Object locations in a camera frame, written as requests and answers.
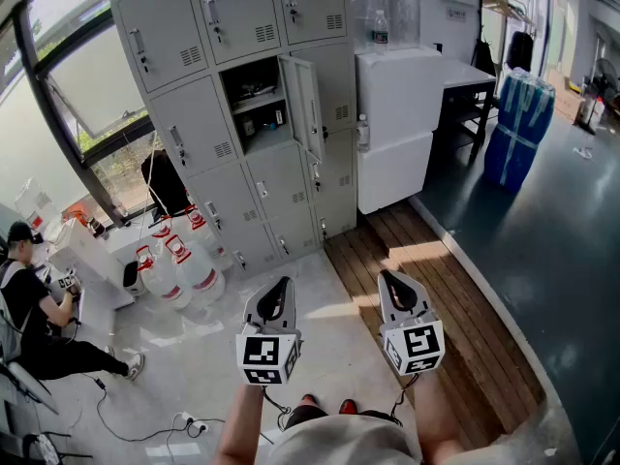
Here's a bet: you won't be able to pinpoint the small black white appliance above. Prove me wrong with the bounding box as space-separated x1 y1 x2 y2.
123 261 147 295

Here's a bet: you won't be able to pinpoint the black device on shelf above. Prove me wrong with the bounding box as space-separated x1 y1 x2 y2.
231 79 277 101

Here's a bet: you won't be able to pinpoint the person's black shorts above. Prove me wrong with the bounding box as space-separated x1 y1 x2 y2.
284 403 404 430

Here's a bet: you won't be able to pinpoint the blue wrapped bottle bundle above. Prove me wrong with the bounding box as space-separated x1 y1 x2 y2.
482 67 557 194

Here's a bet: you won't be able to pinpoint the person's right forearm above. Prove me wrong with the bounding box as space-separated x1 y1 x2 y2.
411 373 469 454

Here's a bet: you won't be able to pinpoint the wooden slat platform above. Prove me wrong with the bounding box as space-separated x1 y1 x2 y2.
323 200 546 450

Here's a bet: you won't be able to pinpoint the person's left forearm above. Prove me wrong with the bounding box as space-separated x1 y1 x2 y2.
210 383 265 465

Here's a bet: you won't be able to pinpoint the orange bag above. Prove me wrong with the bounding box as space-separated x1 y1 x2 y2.
62 203 91 225

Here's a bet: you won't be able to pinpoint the black hanging bag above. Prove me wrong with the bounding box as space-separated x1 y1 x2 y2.
506 30 535 72

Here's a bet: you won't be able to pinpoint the grey metal locker cabinet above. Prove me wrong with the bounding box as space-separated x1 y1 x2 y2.
109 0 358 280

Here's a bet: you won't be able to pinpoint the large clear water jug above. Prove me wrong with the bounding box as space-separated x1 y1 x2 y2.
14 177 62 230

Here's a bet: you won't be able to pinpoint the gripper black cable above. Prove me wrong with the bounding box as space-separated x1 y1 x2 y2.
389 374 420 426
261 386 293 416

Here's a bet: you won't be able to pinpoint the black window frame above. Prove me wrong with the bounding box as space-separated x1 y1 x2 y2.
0 0 161 230

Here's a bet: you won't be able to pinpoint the black floor cable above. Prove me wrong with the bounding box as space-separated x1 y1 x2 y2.
79 373 229 443

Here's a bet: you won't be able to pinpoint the clear bottle with green label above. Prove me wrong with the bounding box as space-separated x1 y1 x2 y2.
372 9 390 56

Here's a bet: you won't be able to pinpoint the black standing fan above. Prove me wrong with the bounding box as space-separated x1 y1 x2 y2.
583 58 620 135

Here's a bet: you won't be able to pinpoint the white desk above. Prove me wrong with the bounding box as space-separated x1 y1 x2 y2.
47 218 137 309

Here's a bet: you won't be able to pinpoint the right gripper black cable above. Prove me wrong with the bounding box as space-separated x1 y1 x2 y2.
389 374 420 426

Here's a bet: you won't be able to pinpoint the white power strip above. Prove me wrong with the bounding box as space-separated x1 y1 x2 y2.
179 410 210 433

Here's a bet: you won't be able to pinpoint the grey metal locker door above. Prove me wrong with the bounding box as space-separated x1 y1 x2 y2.
278 54 325 164

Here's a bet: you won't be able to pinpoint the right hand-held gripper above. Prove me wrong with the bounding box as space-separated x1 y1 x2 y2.
378 269 446 376

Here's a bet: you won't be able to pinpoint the black chair back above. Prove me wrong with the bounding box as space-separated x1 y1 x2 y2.
139 149 193 218

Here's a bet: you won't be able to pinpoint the person's grey shirt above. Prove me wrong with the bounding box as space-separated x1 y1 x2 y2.
264 413 490 465

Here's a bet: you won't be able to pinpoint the grey table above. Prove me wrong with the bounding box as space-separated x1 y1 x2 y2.
432 58 499 164

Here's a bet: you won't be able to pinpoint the water jug with red handle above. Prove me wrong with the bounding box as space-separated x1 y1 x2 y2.
137 244 194 310
185 204 233 271
150 214 176 256
164 233 227 308

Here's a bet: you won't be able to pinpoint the black clothes rack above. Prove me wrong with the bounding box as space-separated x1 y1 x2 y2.
477 0 537 75

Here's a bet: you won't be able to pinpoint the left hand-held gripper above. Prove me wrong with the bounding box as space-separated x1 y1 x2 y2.
235 276 304 387

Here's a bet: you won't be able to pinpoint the small clear water bottle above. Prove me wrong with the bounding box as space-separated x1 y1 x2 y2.
356 112 372 153

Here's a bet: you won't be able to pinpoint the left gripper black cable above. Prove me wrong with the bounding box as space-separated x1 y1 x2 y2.
261 386 293 416

